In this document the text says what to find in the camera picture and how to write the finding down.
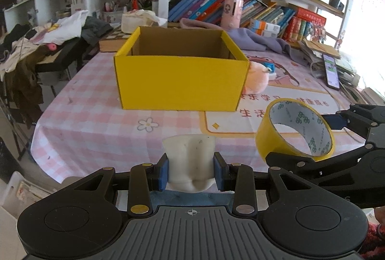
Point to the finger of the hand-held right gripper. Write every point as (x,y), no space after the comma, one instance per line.
(335,122)
(288,162)

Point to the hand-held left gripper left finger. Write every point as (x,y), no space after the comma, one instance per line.
(164,172)

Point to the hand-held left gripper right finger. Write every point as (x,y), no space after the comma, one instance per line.
(219,172)

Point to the white foam block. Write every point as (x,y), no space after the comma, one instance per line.
(189,157)

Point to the yellow tape roll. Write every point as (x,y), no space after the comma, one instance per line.
(267,133)

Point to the yellow cardboard box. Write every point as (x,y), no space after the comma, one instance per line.
(180,85)

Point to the pink plush toy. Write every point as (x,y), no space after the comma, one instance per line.
(255,79)

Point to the person's right forearm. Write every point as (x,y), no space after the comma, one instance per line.
(374,239)

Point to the blue tufted chair cushion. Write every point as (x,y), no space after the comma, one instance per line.
(192,198)

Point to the stack of papers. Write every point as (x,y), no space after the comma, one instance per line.
(352,76)

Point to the black smartphone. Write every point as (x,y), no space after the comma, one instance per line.
(331,73)

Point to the pink checkered tablecloth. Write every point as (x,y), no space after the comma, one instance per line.
(90,127)

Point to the colourful cartoon card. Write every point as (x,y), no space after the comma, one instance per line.
(317,32)

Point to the red dictionary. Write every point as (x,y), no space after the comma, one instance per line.
(293,29)

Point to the red book box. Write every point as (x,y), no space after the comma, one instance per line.
(311,16)

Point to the orange white carton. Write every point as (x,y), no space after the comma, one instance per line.
(263,33)
(267,26)

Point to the purple cloth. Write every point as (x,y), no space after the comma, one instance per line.
(255,40)

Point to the brown checkered board box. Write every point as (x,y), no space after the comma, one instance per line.
(112,43)

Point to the white plastic basket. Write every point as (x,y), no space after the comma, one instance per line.
(21,193)

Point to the pink white carton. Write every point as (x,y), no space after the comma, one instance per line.
(231,11)

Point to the black side table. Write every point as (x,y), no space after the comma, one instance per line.
(66,57)

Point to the cream cloth bag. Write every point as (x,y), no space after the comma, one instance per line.
(138,22)

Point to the dark grey cloth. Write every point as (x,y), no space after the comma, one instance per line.
(96,28)

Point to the brown coat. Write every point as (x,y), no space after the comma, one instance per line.
(25,85)

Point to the row of blue spine books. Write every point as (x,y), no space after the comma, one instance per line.
(198,5)

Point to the white printed shirt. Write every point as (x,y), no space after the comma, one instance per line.
(66,26)

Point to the pink print wall poster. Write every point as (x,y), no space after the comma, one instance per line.
(376,4)

